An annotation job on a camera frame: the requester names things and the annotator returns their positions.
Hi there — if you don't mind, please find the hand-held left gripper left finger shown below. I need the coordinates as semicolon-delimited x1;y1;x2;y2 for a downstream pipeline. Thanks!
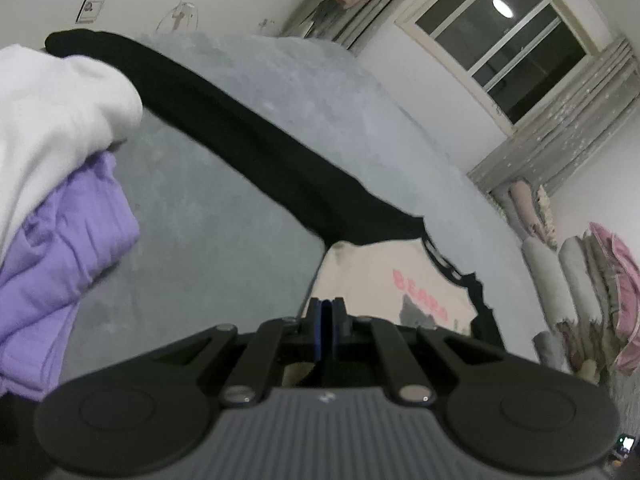
150;298;327;407

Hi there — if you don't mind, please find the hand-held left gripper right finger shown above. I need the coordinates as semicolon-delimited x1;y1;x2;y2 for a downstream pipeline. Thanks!
327;297;501;407

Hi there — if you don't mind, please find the beige and black sweatshirt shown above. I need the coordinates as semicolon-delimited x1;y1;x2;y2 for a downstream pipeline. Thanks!
44;30;507;391

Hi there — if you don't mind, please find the pink-beige rolled quilt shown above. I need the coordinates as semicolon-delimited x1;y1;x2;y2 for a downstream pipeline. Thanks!
507;180;539;242

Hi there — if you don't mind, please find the purple garment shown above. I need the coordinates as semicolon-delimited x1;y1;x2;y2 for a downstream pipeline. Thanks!
0;151;142;404

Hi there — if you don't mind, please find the pink pillow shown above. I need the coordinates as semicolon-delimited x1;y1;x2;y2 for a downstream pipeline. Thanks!
587;221;640;377

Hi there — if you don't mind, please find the grey patterned curtain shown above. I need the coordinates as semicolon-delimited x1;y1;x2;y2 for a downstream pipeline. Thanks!
277;0;432;52
467;36;640;207

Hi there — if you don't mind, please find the phone with lit screen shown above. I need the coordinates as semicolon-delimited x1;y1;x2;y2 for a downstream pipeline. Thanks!
610;432;638;461

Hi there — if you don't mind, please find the dark hanging garment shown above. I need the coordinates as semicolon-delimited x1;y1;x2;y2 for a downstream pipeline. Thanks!
309;0;352;37

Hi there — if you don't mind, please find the white garment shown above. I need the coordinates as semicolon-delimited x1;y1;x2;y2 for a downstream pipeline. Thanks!
0;43;146;262

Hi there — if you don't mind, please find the large wall decal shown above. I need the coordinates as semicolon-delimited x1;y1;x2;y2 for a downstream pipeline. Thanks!
156;1;202;34

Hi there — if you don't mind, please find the small wall picture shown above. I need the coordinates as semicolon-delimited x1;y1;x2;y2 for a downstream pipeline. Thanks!
75;0;107;26

